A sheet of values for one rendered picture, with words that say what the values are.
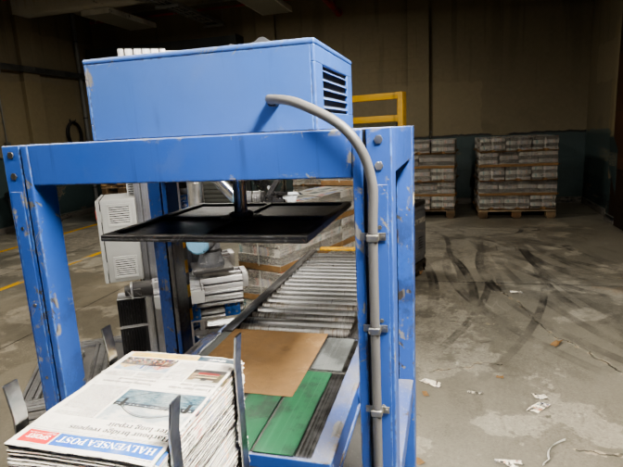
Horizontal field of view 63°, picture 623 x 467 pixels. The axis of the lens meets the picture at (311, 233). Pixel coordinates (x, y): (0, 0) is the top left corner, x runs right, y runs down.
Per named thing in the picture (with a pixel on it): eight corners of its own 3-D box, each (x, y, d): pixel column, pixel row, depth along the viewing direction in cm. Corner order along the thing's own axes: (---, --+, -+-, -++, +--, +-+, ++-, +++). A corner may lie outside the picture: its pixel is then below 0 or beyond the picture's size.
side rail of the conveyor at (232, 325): (310, 267, 327) (309, 249, 325) (318, 267, 326) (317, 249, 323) (222, 358, 201) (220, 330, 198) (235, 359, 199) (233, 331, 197)
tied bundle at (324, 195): (283, 222, 408) (281, 194, 403) (303, 216, 432) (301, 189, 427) (323, 225, 387) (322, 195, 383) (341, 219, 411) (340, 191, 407)
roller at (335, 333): (241, 332, 208) (240, 321, 207) (354, 338, 196) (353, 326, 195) (236, 336, 203) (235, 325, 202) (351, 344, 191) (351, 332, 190)
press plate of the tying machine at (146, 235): (200, 210, 181) (199, 203, 181) (351, 209, 167) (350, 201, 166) (101, 246, 129) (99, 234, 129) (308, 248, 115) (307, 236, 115)
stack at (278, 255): (244, 345, 378) (235, 236, 361) (325, 298, 473) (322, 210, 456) (286, 355, 357) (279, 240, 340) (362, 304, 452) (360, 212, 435)
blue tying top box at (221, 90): (180, 136, 172) (174, 75, 168) (353, 128, 157) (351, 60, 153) (92, 141, 130) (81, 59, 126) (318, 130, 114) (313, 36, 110)
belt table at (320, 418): (211, 352, 201) (209, 329, 199) (374, 364, 184) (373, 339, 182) (95, 464, 135) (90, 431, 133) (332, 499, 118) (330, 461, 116)
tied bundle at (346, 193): (303, 216, 432) (301, 189, 427) (321, 211, 456) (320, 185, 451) (341, 219, 411) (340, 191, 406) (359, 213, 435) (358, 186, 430)
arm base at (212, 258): (199, 270, 282) (197, 252, 280) (197, 263, 296) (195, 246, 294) (226, 266, 286) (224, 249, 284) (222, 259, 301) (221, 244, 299)
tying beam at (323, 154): (157, 165, 189) (154, 138, 187) (413, 156, 165) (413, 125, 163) (7, 186, 125) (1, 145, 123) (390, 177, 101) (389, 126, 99)
